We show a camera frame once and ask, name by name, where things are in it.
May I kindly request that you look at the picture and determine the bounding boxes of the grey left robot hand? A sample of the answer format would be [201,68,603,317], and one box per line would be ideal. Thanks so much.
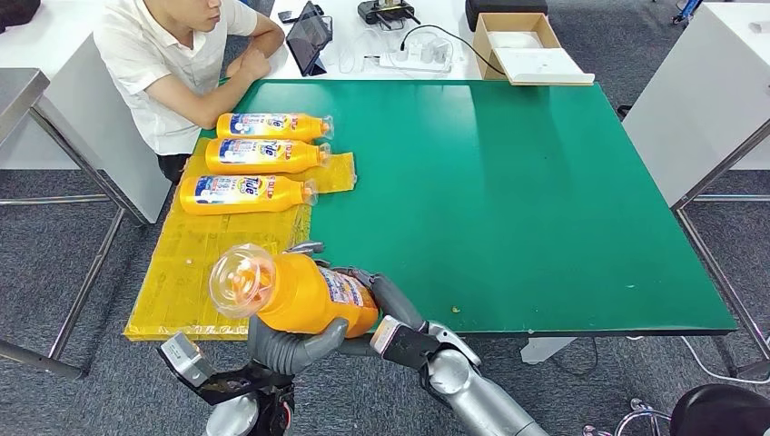
[246,240,350,377]

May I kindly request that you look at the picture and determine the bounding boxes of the person's right hand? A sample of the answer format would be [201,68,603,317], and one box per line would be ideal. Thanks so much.
[237,46,273,83]

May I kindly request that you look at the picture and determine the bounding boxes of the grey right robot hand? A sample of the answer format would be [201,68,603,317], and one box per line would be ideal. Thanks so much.
[331,266,429,359]

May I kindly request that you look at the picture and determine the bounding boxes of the orange plastic bottle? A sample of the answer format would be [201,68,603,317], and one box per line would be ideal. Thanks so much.
[215,112,335,144]
[208,243,380,340]
[204,138,332,175]
[179,174,319,216]

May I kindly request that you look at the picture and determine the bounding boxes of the black phone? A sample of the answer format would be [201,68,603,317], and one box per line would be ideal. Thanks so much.
[277,5,325,24]

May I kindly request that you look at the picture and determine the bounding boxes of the black tablet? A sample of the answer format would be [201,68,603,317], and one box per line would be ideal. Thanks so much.
[284,0,334,77]

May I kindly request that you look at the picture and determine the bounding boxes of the person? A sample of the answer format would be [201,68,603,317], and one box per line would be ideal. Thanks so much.
[93,0,286,184]

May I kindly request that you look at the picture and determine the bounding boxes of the yellow taped cardboard sheet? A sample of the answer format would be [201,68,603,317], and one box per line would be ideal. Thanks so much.
[123,138,358,342]

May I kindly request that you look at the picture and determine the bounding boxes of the black remote controller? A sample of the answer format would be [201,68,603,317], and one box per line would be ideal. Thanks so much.
[357,0,422,30]

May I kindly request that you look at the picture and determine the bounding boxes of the white power strip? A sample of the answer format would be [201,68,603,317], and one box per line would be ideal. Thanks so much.
[379,51,453,74]

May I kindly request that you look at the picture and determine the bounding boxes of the white table foot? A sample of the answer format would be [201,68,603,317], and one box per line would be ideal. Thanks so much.
[519,336,578,366]

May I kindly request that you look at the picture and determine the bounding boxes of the green table mat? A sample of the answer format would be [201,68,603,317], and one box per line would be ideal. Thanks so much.
[198,79,739,336]

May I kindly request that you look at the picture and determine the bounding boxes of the white power adapter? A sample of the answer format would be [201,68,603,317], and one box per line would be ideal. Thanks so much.
[420,39,451,64]

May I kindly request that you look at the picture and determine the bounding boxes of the white desk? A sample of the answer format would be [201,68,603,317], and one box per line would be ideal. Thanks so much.
[258,0,485,81]
[0,0,173,225]
[621,1,770,209]

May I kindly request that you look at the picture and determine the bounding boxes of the brown cardboard box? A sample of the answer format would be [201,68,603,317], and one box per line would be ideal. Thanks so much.
[472,12,563,81]

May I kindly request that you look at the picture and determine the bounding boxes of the steel table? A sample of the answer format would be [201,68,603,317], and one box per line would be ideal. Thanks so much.
[0,67,149,382]

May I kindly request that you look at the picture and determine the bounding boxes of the black bag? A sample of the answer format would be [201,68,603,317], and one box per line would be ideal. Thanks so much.
[0,0,42,31]

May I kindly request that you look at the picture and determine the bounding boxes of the black case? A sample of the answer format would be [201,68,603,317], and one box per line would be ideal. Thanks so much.
[464,0,549,33]

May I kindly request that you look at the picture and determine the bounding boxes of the chrome chair base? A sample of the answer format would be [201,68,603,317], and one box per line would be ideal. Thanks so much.
[582,397,672,436]

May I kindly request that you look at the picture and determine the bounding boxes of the white box lid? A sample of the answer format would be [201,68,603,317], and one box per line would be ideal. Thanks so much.
[494,47,597,86]

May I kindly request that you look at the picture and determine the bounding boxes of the black chair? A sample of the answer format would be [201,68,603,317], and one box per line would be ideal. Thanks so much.
[669,383,770,436]

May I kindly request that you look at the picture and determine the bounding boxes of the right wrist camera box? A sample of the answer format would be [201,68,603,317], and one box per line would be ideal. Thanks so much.
[370,315,447,372]

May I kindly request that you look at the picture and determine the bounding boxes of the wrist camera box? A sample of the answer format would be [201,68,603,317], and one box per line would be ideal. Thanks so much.
[157,332,296,407]
[370,315,447,372]

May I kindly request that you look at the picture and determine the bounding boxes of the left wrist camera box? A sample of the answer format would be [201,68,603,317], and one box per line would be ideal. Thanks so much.
[157,332,296,407]

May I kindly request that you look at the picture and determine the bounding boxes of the black power cable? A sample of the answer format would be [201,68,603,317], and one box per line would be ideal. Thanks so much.
[399,24,508,77]

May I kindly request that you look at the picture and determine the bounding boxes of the white floor cable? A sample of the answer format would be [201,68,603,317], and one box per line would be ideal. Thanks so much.
[625,335,770,386]

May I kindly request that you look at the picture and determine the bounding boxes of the steel table frame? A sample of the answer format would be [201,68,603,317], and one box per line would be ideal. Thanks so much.
[670,117,770,381]

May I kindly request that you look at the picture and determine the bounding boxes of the blue metal frame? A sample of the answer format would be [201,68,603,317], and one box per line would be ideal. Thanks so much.
[672,0,704,25]

